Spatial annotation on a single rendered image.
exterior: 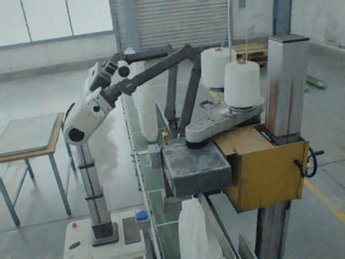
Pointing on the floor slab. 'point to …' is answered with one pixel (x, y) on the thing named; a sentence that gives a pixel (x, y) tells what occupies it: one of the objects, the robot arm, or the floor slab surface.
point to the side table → (31, 169)
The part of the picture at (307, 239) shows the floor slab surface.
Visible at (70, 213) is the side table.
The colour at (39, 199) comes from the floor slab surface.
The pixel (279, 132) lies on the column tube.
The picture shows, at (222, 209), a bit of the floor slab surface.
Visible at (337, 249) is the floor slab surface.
